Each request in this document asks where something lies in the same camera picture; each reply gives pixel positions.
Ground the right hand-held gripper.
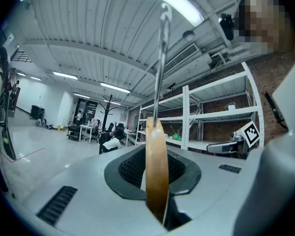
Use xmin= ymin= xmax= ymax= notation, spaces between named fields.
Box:
xmin=206 ymin=120 xmax=261 ymax=159

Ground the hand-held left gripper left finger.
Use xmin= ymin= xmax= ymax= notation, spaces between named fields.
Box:
xmin=104 ymin=145 xmax=147 ymax=201

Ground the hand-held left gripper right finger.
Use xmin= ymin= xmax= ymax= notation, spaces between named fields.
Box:
xmin=166 ymin=148 xmax=202 ymax=197

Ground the black coat stand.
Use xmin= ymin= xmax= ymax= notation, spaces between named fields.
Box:
xmin=99 ymin=94 xmax=118 ymax=132

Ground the white metal shelving unit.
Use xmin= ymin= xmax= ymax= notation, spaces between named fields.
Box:
xmin=136 ymin=61 xmax=266 ymax=154

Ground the green item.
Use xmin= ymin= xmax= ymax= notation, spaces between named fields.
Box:
xmin=171 ymin=131 xmax=185 ymax=142

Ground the white table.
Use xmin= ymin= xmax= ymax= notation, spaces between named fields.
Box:
xmin=79 ymin=124 xmax=95 ymax=144

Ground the black trolley cart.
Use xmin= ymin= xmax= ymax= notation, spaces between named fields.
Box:
xmin=66 ymin=122 xmax=86 ymax=142

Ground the black glass door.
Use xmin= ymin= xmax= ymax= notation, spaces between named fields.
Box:
xmin=76 ymin=99 xmax=98 ymax=126

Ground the ceiling air vent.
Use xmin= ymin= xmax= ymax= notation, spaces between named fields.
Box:
xmin=163 ymin=42 xmax=200 ymax=76

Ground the person's head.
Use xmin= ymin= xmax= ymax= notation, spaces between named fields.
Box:
xmin=236 ymin=0 xmax=295 ymax=56

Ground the white lamp shade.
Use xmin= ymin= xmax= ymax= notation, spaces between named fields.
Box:
xmin=182 ymin=30 xmax=196 ymax=41

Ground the black strap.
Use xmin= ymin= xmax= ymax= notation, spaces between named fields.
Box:
xmin=264 ymin=92 xmax=289 ymax=130

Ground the black head-worn camera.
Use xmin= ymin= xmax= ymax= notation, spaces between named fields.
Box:
xmin=218 ymin=12 xmax=236 ymax=41

